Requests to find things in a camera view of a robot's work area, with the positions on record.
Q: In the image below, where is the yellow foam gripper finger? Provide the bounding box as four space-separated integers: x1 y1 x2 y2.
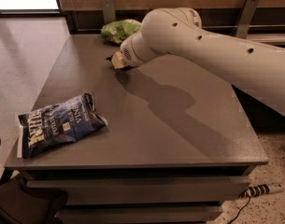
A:
111 51 126 69

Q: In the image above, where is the dark blue rxbar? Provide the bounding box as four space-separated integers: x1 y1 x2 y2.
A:
106 56 134 71

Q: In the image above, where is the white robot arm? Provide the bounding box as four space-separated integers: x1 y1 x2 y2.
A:
112 7 285 116

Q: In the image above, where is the green snack bag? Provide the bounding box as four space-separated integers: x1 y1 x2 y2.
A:
101 20 141 45

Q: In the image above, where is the blue kettle chips bag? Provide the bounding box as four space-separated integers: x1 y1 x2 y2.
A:
17 93 107 159

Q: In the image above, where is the grey drawer cabinet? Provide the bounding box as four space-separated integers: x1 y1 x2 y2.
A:
6 35 268 224

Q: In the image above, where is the brown chair seat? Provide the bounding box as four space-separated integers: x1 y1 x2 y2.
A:
0 174 68 224

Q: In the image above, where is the white power strip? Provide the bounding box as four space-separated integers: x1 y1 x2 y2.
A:
239 183 285 198

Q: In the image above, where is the left metal wall bracket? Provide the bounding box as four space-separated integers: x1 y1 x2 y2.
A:
101 0 116 24

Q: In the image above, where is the metal wall bracket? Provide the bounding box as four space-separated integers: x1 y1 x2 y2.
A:
233 0 260 39
101 0 116 24

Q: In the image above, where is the right metal wall bracket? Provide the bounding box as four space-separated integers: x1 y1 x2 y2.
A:
233 0 260 39

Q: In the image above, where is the black power cable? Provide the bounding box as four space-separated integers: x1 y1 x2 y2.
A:
227 195 252 224

